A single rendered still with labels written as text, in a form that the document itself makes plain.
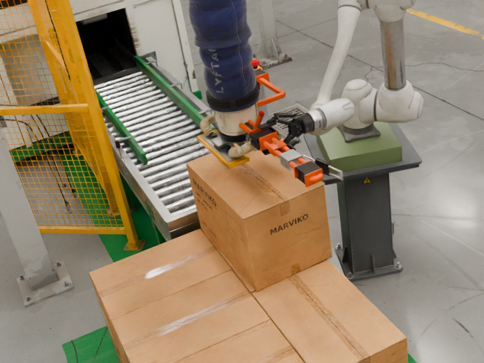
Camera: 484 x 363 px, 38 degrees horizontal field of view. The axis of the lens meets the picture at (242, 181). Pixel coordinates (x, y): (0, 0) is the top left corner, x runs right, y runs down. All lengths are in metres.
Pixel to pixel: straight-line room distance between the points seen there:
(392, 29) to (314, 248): 1.02
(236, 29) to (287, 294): 1.15
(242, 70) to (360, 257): 1.48
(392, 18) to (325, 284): 1.19
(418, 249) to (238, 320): 1.49
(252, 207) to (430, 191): 1.92
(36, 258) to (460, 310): 2.40
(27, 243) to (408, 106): 2.28
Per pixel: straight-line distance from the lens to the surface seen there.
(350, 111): 2.95
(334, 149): 3.49
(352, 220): 3.75
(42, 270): 4.37
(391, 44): 3.24
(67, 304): 4.27
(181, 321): 3.08
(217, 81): 2.88
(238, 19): 2.78
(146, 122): 4.78
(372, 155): 3.46
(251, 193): 3.04
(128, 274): 3.41
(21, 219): 4.18
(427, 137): 5.24
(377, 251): 3.92
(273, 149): 2.72
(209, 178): 3.20
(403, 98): 3.39
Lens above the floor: 2.58
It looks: 31 degrees down
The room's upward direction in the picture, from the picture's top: 10 degrees counter-clockwise
